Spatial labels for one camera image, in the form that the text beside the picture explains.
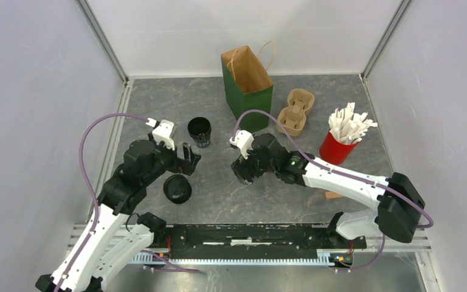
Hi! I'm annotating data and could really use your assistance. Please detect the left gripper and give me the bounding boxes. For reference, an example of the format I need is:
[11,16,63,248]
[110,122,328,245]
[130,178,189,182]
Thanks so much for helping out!
[142,132,200,186]

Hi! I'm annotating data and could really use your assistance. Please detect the black coffee cup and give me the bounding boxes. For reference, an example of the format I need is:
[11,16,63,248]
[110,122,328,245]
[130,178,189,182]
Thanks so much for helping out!
[187,117,212,148]
[230,156,254,186]

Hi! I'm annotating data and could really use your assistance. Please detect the green paper bag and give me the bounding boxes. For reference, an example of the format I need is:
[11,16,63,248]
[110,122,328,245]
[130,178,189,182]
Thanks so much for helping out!
[220,41,277,120]

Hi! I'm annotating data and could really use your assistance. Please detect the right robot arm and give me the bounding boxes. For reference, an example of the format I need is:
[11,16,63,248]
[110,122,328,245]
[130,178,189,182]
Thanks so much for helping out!
[229,130,424,248]

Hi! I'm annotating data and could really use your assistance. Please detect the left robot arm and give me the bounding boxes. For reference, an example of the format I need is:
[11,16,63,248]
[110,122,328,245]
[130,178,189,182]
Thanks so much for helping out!
[35,139,201,291]

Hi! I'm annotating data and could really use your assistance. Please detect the cardboard two-cup carrier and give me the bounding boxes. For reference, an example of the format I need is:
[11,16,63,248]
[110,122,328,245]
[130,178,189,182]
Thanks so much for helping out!
[276,88,315,137]

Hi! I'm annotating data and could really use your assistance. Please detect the red cup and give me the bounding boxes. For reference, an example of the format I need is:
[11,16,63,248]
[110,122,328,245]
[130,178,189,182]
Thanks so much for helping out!
[319,133,358,165]

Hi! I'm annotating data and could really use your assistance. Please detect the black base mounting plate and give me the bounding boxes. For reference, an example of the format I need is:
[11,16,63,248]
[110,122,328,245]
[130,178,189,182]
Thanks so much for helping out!
[167,223,367,260]

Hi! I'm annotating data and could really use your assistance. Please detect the white paper stick bundle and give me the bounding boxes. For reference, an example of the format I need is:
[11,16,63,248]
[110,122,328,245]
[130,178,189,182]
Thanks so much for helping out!
[328,102,378,145]

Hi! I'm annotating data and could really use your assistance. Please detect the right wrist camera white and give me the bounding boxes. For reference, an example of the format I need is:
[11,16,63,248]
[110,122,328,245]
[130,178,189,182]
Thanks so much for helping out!
[229,130,254,159]

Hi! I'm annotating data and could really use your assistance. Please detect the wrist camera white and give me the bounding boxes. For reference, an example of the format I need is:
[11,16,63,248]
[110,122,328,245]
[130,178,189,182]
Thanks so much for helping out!
[229,130,254,159]
[151,120,176,150]

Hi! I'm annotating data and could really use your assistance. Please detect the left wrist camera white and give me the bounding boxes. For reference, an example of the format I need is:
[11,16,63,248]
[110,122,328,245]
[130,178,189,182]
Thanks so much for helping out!
[151,120,176,150]

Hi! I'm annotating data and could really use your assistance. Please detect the slotted cable duct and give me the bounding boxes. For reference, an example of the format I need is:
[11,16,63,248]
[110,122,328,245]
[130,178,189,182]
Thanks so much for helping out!
[130,249,353,267]

